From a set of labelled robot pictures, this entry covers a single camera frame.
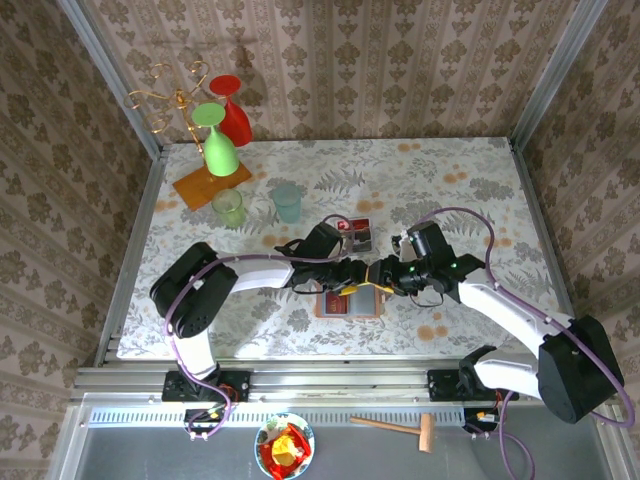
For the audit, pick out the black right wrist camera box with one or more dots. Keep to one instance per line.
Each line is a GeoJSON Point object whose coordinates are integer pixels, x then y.
{"type": "Point", "coordinates": [430, 240]}

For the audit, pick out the brown leather card holder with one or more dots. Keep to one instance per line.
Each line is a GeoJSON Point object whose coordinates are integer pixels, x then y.
{"type": "Point", "coordinates": [365, 304]}

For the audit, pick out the red wrapper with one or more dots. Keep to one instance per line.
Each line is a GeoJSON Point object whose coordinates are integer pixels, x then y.
{"type": "Point", "coordinates": [298, 436]}

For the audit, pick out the yellow crumpled paper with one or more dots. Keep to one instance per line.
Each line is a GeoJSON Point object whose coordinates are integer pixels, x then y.
{"type": "Point", "coordinates": [283, 445]}

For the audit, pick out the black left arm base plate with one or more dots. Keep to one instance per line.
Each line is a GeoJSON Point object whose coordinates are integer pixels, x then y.
{"type": "Point", "coordinates": [235, 382]}

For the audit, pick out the green plastic wine glass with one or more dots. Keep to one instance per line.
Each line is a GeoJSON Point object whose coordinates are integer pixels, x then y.
{"type": "Point", "coordinates": [221, 155]}

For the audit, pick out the floral fern print tablecloth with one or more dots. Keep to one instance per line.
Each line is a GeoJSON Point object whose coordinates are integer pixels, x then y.
{"type": "Point", "coordinates": [425, 165]}

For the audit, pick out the aluminium extrusion frame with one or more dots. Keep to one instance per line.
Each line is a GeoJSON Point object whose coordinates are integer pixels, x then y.
{"type": "Point", "coordinates": [350, 380]}

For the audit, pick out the red plastic wine glass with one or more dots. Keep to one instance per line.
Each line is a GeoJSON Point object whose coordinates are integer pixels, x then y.
{"type": "Point", "coordinates": [237, 125]}

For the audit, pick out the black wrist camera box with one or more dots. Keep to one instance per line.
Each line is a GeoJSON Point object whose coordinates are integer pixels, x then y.
{"type": "Point", "coordinates": [430, 240]}
{"type": "Point", "coordinates": [322, 241]}

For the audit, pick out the blue textured tumbler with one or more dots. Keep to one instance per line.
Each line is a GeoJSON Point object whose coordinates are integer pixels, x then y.
{"type": "Point", "coordinates": [287, 205]}

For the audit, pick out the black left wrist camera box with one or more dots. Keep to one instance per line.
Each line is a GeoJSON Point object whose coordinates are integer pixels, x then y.
{"type": "Point", "coordinates": [322, 241]}

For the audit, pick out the grey metal shelf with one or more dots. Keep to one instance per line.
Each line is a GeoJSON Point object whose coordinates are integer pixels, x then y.
{"type": "Point", "coordinates": [375, 460]}

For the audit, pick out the wooden mallet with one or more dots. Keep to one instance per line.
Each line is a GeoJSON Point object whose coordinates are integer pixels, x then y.
{"type": "Point", "coordinates": [426, 432]}

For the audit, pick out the patterned ceramic bowl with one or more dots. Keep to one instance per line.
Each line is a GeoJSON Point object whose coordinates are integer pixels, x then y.
{"type": "Point", "coordinates": [272, 425]}

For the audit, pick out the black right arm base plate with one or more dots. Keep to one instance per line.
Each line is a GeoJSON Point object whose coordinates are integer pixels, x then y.
{"type": "Point", "coordinates": [442, 385]}

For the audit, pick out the green glass tumbler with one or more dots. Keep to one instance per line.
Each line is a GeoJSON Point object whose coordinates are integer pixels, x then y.
{"type": "Point", "coordinates": [229, 207]}

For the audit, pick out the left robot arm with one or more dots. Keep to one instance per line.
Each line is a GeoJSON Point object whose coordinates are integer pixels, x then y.
{"type": "Point", "coordinates": [260, 275]}

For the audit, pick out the dark red credit card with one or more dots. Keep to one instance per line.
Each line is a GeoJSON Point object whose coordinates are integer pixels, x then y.
{"type": "Point", "coordinates": [337, 304]}

